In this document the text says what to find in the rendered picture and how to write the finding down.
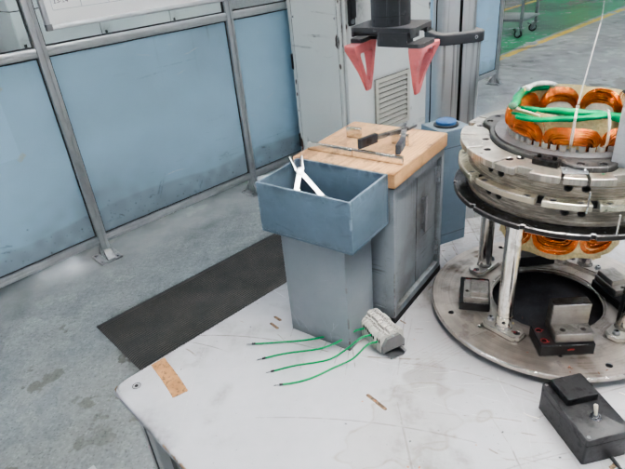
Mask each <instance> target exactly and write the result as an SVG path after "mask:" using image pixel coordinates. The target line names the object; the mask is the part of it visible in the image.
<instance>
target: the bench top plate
mask: <svg viewBox="0 0 625 469"><path fill-rule="evenodd" d="M481 218H482V217H476V218H469V219H465V229H464V237H462V238H459V239H456V240H453V241H450V242H447V243H444V244H442V245H440V269H441V268H442V267H443V266H444V265H445V264H446V263H447V262H448V261H450V260H451V259H452V258H454V257H455V256H457V255H459V254H460V253H462V252H464V251H466V250H468V249H471V248H476V247H479V239H480V229H481ZM436 275H437V274H436ZM436 275H435V276H436ZM434 278H435V277H434ZM434 278H433V279H432V281H431V282H430V283H429V284H428V285H427V287H426V288H425V289H424V290H422V292H421V293H420V294H419V296H418V297H417V298H416V299H415V300H414V302H413V303H412V304H411V305H410V307H409V308H408V309H407V310H406V312H405V313H404V314H403V315H402V317H401V318H400V319H399V320H398V321H397V323H396V324H395V325H396V326H399V327H400V328H401V329H403V330H404V338H405V345H402V346H403V347H405V348H406V351H405V353H404V354H403V355H400V356H398V357H396V358H394V359H390V358H389V357H387V356H386V355H385V354H384V355H383V354H381V353H380V352H379V351H378V350H377V348H376V349H375V348H374V347H373V346H372V345H371V344H369V345H368V346H367V347H366V348H365V349H364V350H363V351H362V352H361V353H360V355H359V356H357V357H356V358H355V359H354V360H352V361H350V362H348V363H346V364H344V365H342V366H339V367H337V368H333V369H331V370H330V371H328V372H326V373H324V374H322V375H320V376H318V377H315V378H313V379H310V380H308V381H305V382H298V383H293V384H287V385H281V386H279V385H276V386H274V385H275V384H279V383H285V382H296V381H300V380H304V379H307V378H310V377H312V376H314V375H317V374H319V373H321V372H323V371H325V370H327V369H330V368H332V367H335V366H336V365H338V364H341V363H343V362H346V361H348V360H349V359H351V358H353V357H354V356H355V355H356V354H357V353H358V352H359V351H360V350H361V349H362V348H363V347H364V346H365V345H366V344H368V343H369V341H368V340H367V339H366V338H363V339H361V340H360V341H359V342H358V343H357V344H356V345H355V346H354V347H353V348H352V349H351V351H349V350H346V351H345V352H344V353H342V354H341V355H339V356H337V357H335V358H333V359H331V360H328V361H326V362H321V363H315V364H309V365H302V366H296V367H292V368H285V369H281V370H278V371H275V372H269V373H266V372H268V371H271V370H273V369H279V368H283V367H287V366H291V365H296V364H301V363H308V362H314V361H320V360H325V359H328V358H330V357H332V356H334V355H337V354H338V353H340V352H341V351H343V350H344V348H341V347H339V346H337V345H335V344H334V345H332V346H329V347H327V348H324V349H320V350H315V351H309V352H301V353H294V354H287V355H278V356H274V357H270V358H266V359H260V360H258V359H259V358H263V357H264V356H269V355H277V354H281V353H286V352H293V351H300V350H308V349H315V348H320V347H324V346H327V345H329V344H331V343H330V342H326V341H323V340H321V339H317V340H311V341H305V342H282V343H269V344H247V343H252V342H280V341H294V340H305V339H311V338H316V337H314V336H312V335H309V334H307V333H304V332H302V331H299V330H297V329H294V328H293V324H292V317H291V310H290V303H289V296H288V289H287V282H286V283H284V285H282V286H280V287H279V288H276V289H275V290H273V291H271V292H270V293H268V294H266V295H265V296H263V297H262V298H260V299H258V300H257V301H254V302H253V303H251V304H249V305H248V306H247V307H245V308H244V309H242V310H240V311H239V312H237V313H235V314H234V315H231V316H230V317H228V318H227V319H225V320H223V321H222V322H220V323H218V324H217V325H216V326H214V327H213V328H210V329H209V330H207V331H205V332H204V333H202V334H200V335H199V336H197V337H195V338H194V339H192V340H191V341H189V342H187V343H185V344H183V345H182V346H181V347H179V348H178V349H176V350H174V351H173V352H171V353H169V354H168V355H165V356H164V357H162V358H165V359H166V361H167V362H168V363H169V365H170V366H171V367H172V368H173V369H174V370H175V371H176V373H177V374H178V375H179V377H180V379H181V380H182V382H183V383H184V385H185V386H186V388H187V389H188V391H187V392H185V393H183V394H181V395H178V396H175V397H172V395H171V394H170V393H169V391H168V390H167V388H166V386H165V384H164V383H163V381H162V380H161V379H160V377H159V376H158V374H157V373H156V372H155V370H154V369H153V367H152V366H151V365H150V366H148V367H147V368H144V369H143V370H141V371H139V372H138V373H136V374H134V375H133V376H131V377H129V378H128V379H126V380H125V381H123V382H122V383H120V384H119V385H117V386H116V387H115V389H114V394H115V395H116V396H117V397H118V398H119V399H120V401H121V402H122V403H123V404H124V405H125V406H126V407H127V408H128V410H129V411H130V412H131V413H132V414H133V415H134V416H135V417H136V419H137V420H138V421H139V422H140V423H141V424H142V425H143V427H144V428H145V429H146V430H147V431H148V432H149V433H150V434H151V436H152V437H153V438H154V439H155V440H156V441H157V442H158V444H159V445H160V446H161V447H162V448H163V449H164V450H165V451H166V453H167V454H168V455H169V456H170V457H171V458H172V459H173V460H174V462H175V463H176V464H177V465H178V466H179V467H180V468H181V469H618V468H617V467H616V465H615V464H614V463H613V462H612V461H611V460H610V458H609V459H605V460H601V461H598V462H591V463H587V464H581V463H580V462H579V461H578V459H577V458H576V457H575V455H574V454H573V453H572V451H571V450H570V449H569V447H568V446H567V445H566V443H565V442H564V440H563V439H562V438H561V437H560V436H559V435H558V433H557V432H556V431H555V429H554V428H553V427H552V425H551V424H550V422H549V421H548V420H547V418H546V417H545V416H544V414H543V413H542V412H541V410H540V409H539V401H540V395H541V388H542V384H543V383H545V382H551V381H552V380H550V379H544V378H540V377H536V376H532V375H528V374H524V373H522V372H519V371H515V370H513V369H510V368H505V367H503V366H501V365H499V364H497V363H495V362H492V361H490V360H488V359H486V358H484V357H482V356H481V355H478V354H477V353H475V352H474V351H473V350H471V349H470V348H468V347H467V346H465V345H464V344H463V343H461V342H460V341H459V340H457V339H456V338H455V337H454V336H453V335H452V334H451V333H450V332H449V331H448V330H447V329H446V327H445V326H444V325H443V323H442V322H441V320H440V319H439V317H438V315H437V313H436V312H435V310H434V307H433V303H432V284H433V281H434ZM162 358H160V359H162ZM160 359H159V360H160ZM159 360H157V361H159ZM157 361H155V362H157ZM155 362H154V363H155ZM154 363H153V364H154ZM591 384H592V386H593V387H594V388H595V389H596V390H597V391H598V392H599V393H600V394H601V395H602V396H603V398H604V399H605V400H606V401H607V402H608V403H609V404H610V405H611V406H612V408H613V409H614V410H615V411H616V412H617V413H618V414H619V415H620V416H621V418H622V419H623V420H624V421H625V395H623V394H625V379H621V380H616V381H610V382H591ZM619 392H621V393H623V394H620V393H619ZM523 413H525V414H527V415H530V416H533V417H537V418H539V419H536V418H532V417H529V416H526V415H524V414H523Z"/></svg>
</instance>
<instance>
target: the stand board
mask: <svg viewBox="0 0 625 469"><path fill-rule="evenodd" d="M346 127H361V128H362V137H364V136H367V135H369V134H372V133H378V134H380V133H383V132H387V131H390V130H394V129H397V128H400V127H393V126H385V125H378V124H370V123H363V122H355V121H354V122H352V123H350V124H349V125H348V126H346ZM346 127H344V128H342V129H340V130H338V131H337V132H335V133H333V134H331V135H330V136H328V137H326V138H324V139H323V140H321V141H318V142H320V143H325V144H331V145H338V146H343V147H349V148H355V149H358V144H357V140H358V139H355V138H349V137H347V133H346ZM406 134H409V145H408V146H406V147H405V148H404V150H403V151H402V152H401V154H397V155H402V156H403V157H404V164H403V165H402V166H401V165H395V164H390V163H384V162H379V161H373V160H367V159H362V158H356V157H350V156H345V155H339V154H329V153H323V152H317V151H313V150H308V148H307V149H306V150H304V151H302V152H300V153H299V154H296V155H294V156H293V160H294V159H296V158H299V157H300V156H301V155H302V158H303V159H308V160H313V161H318V162H324V163H328V164H334V165H339V166H345V167H349V168H359V169H364V170H370V171H375V172H380V173H385V174H388V188H390V189H395V188H396V187H398V186H399V185H400V184H401V183H402V182H404V181H405V180H406V179H407V178H409V177H410V176H411V175H412V174H413V173H415V172H416V171H417V170H418V169H419V168H421V167H422V166H423V165H424V164H426V163H427V162H428V161H429V160H430V159H432V158H433V157H434V156H435V155H436V154H438V153H439V152H440V151H441V150H443V149H444V148H445V147H446V146H447V133H444V132H437V131H429V130H422V129H414V128H412V129H411V130H409V131H407V133H406ZM395 145H396V144H393V143H392V136H390V137H387V138H383V139H380V140H378V142H377V143H375V144H372V145H370V146H367V147H366V148H363V149H361V150H367V151H373V152H379V153H385V154H395Z"/></svg>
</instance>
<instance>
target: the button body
mask: <svg viewBox="0 0 625 469"><path fill-rule="evenodd" d="M457 121H458V120H457ZM433 122H435V121H432V122H429V123H425V124H421V129H422V130H429V131H437V132H444V133H447V146H446V147H445V156H444V177H443V200H442V222H441V245H442V244H444V243H447V242H450V241H453V240H456V239H459V238H462V237H464V229H465V215H466V205H465V204H464V203H463V202H462V201H461V200H460V199H459V197H458V196H457V194H456V192H455V189H454V177H455V174H456V172H457V170H458V169H459V151H460V150H462V147H461V144H460V133H461V131H462V129H463V128H464V127H465V126H468V124H465V123H463V122H460V121H458V122H459V126H458V127H454V128H447V129H445V128H437V127H434V126H433Z"/></svg>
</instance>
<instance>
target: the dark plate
mask: <svg viewBox="0 0 625 469"><path fill-rule="evenodd" d="M499 282H500V281H499ZM499 282H498V283H497V284H496V285H495V286H494V288H493V292H492V294H493V299H494V301H495V303H496V305H498V298H499ZM577 296H578V297H588V299H589V300H590V302H591V303H592V309H591V313H590V318H589V322H588V324H589V325H590V326H591V325H593V324H594V323H596V322H597V321H598V320H599V319H600V318H601V316H602V314H603V305H602V303H601V301H600V300H599V298H598V297H597V296H596V295H595V294H594V293H593V292H592V291H590V290H589V289H587V288H585V287H583V286H582V285H580V284H578V283H576V282H573V281H571V280H568V279H565V278H562V277H559V276H554V275H543V274H520V275H518V281H517V289H516V295H515V303H514V309H513V317H512V319H514V320H516V321H518V322H520V323H522V324H525V325H528V326H531V325H545V321H546V316H547V311H548V305H549V299H551V298H573V297H577Z"/></svg>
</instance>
